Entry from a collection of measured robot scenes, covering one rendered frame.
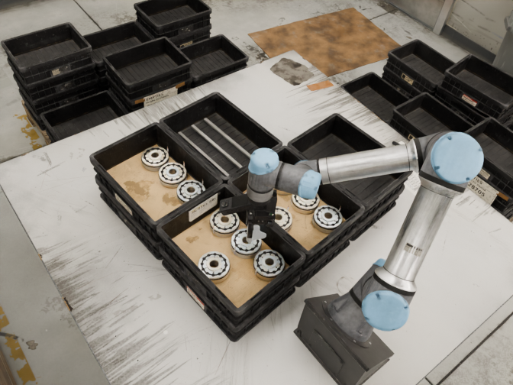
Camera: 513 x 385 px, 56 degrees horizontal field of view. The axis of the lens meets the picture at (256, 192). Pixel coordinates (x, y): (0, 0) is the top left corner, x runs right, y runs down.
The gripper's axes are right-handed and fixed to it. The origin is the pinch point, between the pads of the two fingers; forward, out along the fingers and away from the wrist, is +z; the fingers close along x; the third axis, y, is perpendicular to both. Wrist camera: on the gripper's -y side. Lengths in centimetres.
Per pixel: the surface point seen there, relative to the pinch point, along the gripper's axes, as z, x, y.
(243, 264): 12.1, -4.3, -0.5
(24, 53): 46, 152, -122
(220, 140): 12, 53, -9
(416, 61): 57, 182, 120
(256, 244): 9.1, 2.0, 3.7
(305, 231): 12.1, 9.5, 21.5
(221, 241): 12.1, 4.6, -8.0
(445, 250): 25, 12, 78
